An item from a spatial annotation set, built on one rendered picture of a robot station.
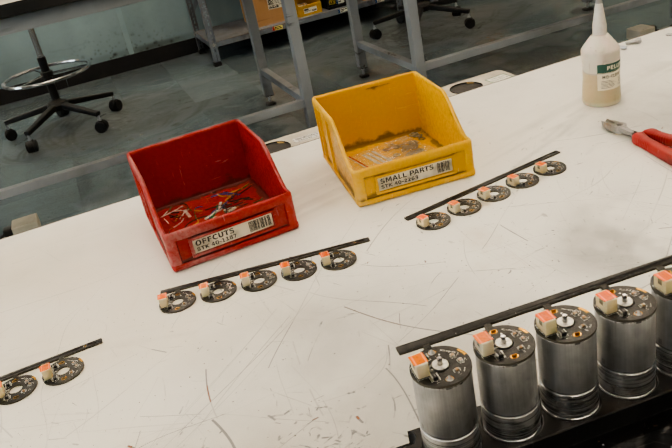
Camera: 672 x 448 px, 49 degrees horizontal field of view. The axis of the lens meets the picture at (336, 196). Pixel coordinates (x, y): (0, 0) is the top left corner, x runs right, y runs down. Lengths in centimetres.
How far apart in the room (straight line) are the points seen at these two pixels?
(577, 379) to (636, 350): 3
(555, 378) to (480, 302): 13
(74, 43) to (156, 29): 48
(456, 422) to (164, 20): 445
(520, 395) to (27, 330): 35
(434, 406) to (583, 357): 6
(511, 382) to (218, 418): 16
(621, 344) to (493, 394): 6
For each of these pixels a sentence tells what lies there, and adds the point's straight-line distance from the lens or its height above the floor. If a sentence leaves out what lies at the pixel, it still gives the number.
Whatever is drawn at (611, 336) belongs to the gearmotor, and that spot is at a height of 80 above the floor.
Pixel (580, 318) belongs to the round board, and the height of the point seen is 81.
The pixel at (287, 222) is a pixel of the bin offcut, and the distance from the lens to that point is 56.
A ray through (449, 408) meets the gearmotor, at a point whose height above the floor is 80.
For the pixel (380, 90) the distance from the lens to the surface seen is 67.
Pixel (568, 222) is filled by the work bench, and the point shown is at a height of 75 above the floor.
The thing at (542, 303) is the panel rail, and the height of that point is 81.
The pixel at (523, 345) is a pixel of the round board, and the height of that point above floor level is 81.
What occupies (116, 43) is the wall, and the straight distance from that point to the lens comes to 468.
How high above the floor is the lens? 101
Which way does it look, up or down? 25 degrees down
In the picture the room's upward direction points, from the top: 11 degrees counter-clockwise
